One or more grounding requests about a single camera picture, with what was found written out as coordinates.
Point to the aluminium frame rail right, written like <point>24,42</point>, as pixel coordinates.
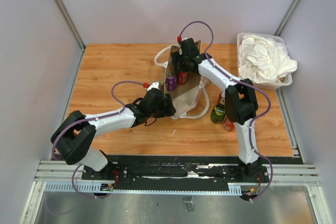
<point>287,17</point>

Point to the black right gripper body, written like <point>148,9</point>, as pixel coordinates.
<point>178,59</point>

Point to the aluminium frame rail left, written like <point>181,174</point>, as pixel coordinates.
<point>64,12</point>

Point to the white crumpled cloth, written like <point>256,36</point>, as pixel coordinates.
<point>267,58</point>

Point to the dark glass bottle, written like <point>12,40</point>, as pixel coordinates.
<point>218,112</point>

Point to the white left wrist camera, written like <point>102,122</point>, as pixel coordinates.
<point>149,86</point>

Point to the front aluminium frame rails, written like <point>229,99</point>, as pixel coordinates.
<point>54,171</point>

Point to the red soda can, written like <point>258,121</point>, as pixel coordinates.
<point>182,78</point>

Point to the red coke can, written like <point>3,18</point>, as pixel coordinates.
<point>221,97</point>
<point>228,124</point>

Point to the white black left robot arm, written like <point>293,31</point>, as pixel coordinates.
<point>74,137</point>

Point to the white plastic basket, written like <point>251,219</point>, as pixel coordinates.
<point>262,58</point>

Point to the aluminium frame rail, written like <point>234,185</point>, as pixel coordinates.
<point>287,17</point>
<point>64,12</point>

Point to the purple soda can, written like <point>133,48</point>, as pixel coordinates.
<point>170,81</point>

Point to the pink patterned canvas bag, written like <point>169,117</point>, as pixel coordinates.
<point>185,97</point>

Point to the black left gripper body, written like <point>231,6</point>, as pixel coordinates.
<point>163,110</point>

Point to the white slotted cable duct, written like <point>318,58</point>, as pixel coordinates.
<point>105,188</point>

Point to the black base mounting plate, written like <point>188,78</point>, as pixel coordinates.
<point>179,172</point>

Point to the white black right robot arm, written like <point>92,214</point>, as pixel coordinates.
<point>240,100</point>

